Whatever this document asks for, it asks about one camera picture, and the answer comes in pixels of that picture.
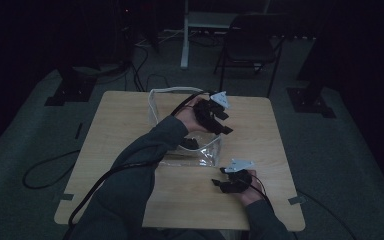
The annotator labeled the black stand base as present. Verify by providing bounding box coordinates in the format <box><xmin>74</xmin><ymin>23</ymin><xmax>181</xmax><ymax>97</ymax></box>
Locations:
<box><xmin>286</xmin><ymin>86</ymin><xmax>337</xmax><ymax>119</ymax></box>
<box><xmin>44</xmin><ymin>65</ymin><xmax>98</xmax><ymax>107</ymax></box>

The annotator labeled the clear plastic bag white trim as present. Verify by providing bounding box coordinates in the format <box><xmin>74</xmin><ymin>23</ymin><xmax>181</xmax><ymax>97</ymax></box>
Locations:
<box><xmin>147</xmin><ymin>86</ymin><xmax>224</xmax><ymax>168</ymax></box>

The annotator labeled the black folding chair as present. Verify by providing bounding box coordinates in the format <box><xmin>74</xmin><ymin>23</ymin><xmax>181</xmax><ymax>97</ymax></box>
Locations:
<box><xmin>212</xmin><ymin>12</ymin><xmax>288</xmax><ymax>98</ymax></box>

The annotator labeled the person's left hand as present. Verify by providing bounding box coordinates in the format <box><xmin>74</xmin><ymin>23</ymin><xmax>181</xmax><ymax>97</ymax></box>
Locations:
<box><xmin>174</xmin><ymin>95</ymin><xmax>212</xmax><ymax>133</ymax></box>

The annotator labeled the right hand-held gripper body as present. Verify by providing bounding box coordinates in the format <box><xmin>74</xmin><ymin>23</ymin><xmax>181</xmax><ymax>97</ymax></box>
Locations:
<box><xmin>218</xmin><ymin>158</ymin><xmax>256</xmax><ymax>195</ymax></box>

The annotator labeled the white desk frame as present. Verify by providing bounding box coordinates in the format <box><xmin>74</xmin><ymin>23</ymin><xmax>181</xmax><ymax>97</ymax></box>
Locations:
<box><xmin>179</xmin><ymin>0</ymin><xmax>272</xmax><ymax>70</ymax></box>

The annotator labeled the black floor cable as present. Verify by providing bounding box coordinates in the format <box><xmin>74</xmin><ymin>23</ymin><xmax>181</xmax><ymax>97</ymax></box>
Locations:
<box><xmin>22</xmin><ymin>149</ymin><xmax>81</xmax><ymax>191</ymax></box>
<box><xmin>129</xmin><ymin>42</ymin><xmax>172</xmax><ymax>93</ymax></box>
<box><xmin>295</xmin><ymin>189</ymin><xmax>358</xmax><ymax>240</ymax></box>

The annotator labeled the person's right hand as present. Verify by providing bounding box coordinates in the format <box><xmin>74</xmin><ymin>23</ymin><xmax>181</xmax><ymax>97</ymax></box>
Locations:
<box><xmin>235</xmin><ymin>169</ymin><xmax>265</xmax><ymax>207</ymax></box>

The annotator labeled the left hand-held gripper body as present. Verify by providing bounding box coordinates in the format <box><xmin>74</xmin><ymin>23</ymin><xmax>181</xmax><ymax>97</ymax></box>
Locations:
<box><xmin>192</xmin><ymin>90</ymin><xmax>232</xmax><ymax>134</ymax></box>

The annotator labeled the small black item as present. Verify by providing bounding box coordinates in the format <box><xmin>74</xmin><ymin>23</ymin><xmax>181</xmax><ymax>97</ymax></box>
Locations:
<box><xmin>179</xmin><ymin>137</ymin><xmax>201</xmax><ymax>151</ymax></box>

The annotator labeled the right hand-held gripper black cable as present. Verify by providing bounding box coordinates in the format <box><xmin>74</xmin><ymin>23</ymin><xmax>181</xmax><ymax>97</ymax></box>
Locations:
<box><xmin>248</xmin><ymin>173</ymin><xmax>276</xmax><ymax>212</ymax></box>

